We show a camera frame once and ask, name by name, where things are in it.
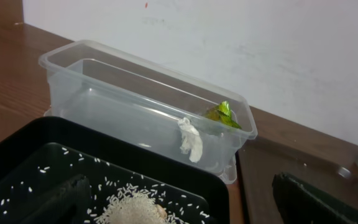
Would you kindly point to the clear plastic bin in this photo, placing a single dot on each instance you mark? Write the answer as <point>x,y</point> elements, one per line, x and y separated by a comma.
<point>140,102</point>

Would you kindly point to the rice food scraps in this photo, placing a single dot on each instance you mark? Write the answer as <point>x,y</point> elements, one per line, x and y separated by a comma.
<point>118,195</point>

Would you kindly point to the black plastic tray bin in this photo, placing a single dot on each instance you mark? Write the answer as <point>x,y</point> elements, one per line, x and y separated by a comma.
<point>46,131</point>

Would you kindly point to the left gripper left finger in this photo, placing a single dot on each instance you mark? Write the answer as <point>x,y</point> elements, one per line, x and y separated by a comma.
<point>63,203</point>

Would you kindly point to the white tissue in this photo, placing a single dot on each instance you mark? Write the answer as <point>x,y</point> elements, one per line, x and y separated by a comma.
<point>191,142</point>

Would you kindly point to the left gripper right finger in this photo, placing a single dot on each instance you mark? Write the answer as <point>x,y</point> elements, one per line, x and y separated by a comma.
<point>301,203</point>

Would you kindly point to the dark brown serving tray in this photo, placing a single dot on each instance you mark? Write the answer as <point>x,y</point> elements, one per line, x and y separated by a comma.
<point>259,160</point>

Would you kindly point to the green snack wrapper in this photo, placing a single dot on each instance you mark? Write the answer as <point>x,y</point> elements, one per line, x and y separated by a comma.
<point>222,113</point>

